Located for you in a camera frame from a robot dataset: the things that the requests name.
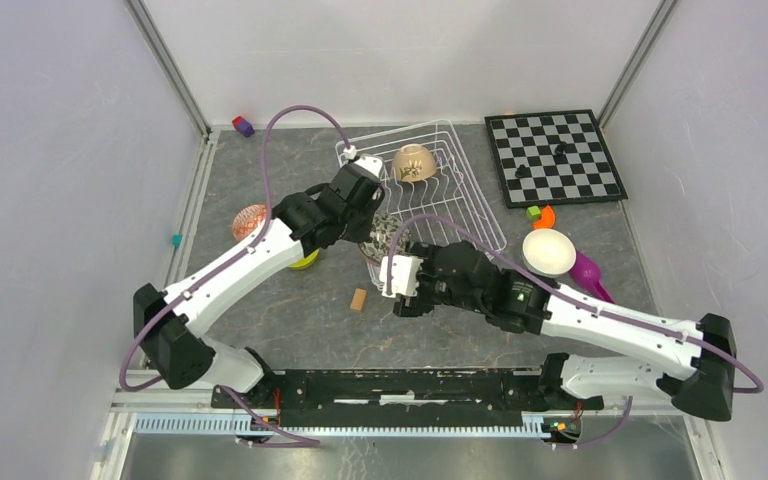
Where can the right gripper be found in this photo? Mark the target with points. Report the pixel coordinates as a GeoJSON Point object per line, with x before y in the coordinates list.
{"type": "Point", "coordinates": [420, 304]}

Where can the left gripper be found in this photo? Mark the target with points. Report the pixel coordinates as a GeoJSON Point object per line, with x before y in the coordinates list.
{"type": "Point", "coordinates": [363, 232]}

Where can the beige flower bowl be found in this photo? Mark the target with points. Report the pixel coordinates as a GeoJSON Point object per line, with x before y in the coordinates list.
{"type": "Point", "coordinates": [413, 163]}

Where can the yellow-green bowl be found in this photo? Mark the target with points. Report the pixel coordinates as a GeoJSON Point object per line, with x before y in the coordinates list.
{"type": "Point", "coordinates": [305, 262]}

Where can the blue patterned bowl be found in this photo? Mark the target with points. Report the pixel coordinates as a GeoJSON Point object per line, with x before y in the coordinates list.
{"type": "Point", "coordinates": [247, 221]}

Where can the white ribbed bowl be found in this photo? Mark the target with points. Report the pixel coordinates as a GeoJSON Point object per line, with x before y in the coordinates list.
{"type": "Point", "coordinates": [548, 252]}

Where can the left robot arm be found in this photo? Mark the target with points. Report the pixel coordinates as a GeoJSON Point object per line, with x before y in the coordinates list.
{"type": "Point", "coordinates": [170, 324]}

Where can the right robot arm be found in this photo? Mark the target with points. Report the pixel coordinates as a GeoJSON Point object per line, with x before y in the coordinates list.
{"type": "Point", "coordinates": [689, 363]}

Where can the wooden block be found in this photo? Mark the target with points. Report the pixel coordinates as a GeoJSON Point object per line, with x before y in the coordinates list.
{"type": "Point", "coordinates": [358, 300]}

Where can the purple red block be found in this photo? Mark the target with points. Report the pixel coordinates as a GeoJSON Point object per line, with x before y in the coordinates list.
{"type": "Point", "coordinates": [243, 127]}

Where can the green cube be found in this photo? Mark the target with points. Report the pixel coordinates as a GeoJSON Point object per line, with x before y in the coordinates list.
{"type": "Point", "coordinates": [534, 213]}

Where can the orange curved block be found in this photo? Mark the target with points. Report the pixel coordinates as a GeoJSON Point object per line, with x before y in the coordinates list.
{"type": "Point", "coordinates": [546, 219]}

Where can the black chess piece left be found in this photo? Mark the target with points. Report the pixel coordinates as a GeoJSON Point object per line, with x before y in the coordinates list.
{"type": "Point", "coordinates": [522, 171]}

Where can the black chess piece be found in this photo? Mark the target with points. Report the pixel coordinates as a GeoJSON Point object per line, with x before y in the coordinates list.
{"type": "Point", "coordinates": [522, 171]}
{"type": "Point", "coordinates": [560, 149]}

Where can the purple scoop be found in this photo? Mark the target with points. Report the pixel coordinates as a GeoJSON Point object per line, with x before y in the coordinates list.
{"type": "Point", "coordinates": [587, 275]}

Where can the black grey chessboard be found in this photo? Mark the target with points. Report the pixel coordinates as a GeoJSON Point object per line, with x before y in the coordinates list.
{"type": "Point", "coordinates": [586, 173]}

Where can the black chess piece right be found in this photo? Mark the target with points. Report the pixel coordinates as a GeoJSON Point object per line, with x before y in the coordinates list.
{"type": "Point", "coordinates": [560, 149]}

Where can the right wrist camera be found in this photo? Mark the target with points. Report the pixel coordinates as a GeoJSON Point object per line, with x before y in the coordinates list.
{"type": "Point", "coordinates": [398, 275]}

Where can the white wire dish rack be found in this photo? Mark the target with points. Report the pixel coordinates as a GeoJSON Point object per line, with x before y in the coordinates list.
{"type": "Point", "coordinates": [452, 192]}

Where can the aluminium frame rails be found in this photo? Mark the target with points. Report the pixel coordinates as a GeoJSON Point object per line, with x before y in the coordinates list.
{"type": "Point", "coordinates": [128, 407]}

